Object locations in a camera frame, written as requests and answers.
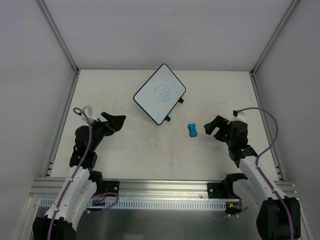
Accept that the aluminium left frame post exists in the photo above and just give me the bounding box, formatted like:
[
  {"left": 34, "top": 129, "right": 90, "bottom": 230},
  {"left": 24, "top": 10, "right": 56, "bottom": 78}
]
[{"left": 34, "top": 0, "right": 80, "bottom": 73}]

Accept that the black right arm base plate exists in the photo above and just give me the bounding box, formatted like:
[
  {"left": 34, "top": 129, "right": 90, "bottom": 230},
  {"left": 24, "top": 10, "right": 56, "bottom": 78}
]
[{"left": 206, "top": 182, "right": 240, "bottom": 199}]

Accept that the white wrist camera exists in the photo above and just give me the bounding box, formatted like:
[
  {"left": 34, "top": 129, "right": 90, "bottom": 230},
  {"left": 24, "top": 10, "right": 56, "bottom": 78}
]
[
  {"left": 82, "top": 105, "right": 97, "bottom": 124},
  {"left": 231, "top": 110, "right": 247, "bottom": 123}
]

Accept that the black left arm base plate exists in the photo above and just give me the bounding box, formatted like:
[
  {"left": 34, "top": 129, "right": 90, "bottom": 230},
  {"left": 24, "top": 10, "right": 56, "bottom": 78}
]
[{"left": 102, "top": 180, "right": 120, "bottom": 195}]

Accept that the aluminium frame post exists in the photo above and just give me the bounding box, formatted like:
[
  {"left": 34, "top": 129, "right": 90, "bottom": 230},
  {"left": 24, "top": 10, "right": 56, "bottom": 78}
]
[
  {"left": 34, "top": 0, "right": 80, "bottom": 73},
  {"left": 249, "top": 0, "right": 301, "bottom": 76}
]

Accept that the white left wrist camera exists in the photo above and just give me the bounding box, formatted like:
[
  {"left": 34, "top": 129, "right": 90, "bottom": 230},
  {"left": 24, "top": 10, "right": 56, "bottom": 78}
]
[{"left": 82, "top": 105, "right": 97, "bottom": 124}]

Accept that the blue whiteboard eraser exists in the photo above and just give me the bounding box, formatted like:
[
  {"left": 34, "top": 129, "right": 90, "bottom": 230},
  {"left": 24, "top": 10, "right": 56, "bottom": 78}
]
[{"left": 188, "top": 123, "right": 198, "bottom": 137}]

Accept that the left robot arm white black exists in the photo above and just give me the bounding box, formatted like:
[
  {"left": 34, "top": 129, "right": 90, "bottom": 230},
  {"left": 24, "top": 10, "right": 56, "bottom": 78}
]
[{"left": 32, "top": 107, "right": 127, "bottom": 240}]

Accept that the white whiteboard with black frame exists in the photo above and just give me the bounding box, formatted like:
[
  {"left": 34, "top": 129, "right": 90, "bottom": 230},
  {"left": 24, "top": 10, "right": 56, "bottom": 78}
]
[{"left": 133, "top": 63, "right": 186, "bottom": 125}]

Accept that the white slotted cable duct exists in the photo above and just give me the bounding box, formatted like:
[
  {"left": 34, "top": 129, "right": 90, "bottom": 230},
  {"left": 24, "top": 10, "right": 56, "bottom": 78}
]
[{"left": 39, "top": 198, "right": 227, "bottom": 212}]

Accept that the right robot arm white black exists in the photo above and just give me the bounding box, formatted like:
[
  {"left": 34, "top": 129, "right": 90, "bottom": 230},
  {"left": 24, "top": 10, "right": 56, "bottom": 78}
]
[{"left": 204, "top": 111, "right": 301, "bottom": 240}]

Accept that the aluminium front rail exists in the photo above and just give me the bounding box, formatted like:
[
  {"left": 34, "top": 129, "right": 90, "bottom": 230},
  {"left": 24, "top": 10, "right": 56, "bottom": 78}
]
[{"left": 29, "top": 176, "right": 300, "bottom": 201}]

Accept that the aluminium right frame post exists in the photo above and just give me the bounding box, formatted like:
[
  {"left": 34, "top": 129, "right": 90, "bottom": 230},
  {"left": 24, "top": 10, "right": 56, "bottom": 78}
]
[{"left": 249, "top": 0, "right": 301, "bottom": 76}]

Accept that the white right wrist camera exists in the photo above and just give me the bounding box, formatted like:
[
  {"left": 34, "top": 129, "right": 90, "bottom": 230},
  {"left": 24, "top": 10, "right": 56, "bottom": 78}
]
[{"left": 231, "top": 110, "right": 247, "bottom": 123}]

